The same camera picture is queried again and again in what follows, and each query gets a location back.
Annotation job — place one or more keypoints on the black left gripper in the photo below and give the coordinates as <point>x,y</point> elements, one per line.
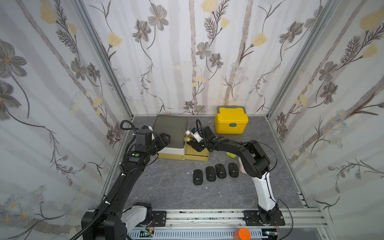
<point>166,141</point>

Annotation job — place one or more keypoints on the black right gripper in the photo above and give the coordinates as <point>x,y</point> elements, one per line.
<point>197,144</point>

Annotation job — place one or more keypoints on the three-drawer cabinet olive white yellow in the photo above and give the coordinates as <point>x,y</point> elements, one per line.
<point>176,127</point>

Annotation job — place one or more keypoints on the yellow bottom drawer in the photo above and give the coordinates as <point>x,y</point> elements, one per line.
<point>192,154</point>

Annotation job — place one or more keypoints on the black computer mouse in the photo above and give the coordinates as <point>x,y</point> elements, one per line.
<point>198,177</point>
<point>220,171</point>
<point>233,170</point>
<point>211,174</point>

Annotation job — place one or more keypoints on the pink computer mouse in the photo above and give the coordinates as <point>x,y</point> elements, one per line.
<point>241,166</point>

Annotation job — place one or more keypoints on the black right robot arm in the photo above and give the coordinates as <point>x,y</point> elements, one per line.
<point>256,164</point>

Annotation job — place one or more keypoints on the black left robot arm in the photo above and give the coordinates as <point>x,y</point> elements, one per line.
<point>110,220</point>

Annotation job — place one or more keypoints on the small yellow-green block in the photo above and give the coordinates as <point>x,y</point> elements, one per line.
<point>233,156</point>

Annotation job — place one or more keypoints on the yellow storage box grey latch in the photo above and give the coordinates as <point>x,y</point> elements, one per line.
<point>231,120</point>

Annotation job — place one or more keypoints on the orange round cap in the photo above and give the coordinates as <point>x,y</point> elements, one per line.
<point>242,234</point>

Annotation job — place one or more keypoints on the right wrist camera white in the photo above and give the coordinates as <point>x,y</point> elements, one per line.
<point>196,135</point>

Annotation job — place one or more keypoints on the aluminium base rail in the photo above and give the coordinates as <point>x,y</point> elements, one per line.
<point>292,224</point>

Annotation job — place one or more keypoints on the aluminium frame corner post left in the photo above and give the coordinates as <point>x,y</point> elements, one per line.
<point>82,13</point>

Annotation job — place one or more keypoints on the aluminium frame corner post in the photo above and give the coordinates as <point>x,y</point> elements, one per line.
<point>82,13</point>
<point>315,33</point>

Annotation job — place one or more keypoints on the aluminium frame corner post right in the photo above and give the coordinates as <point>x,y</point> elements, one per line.
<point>315,33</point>

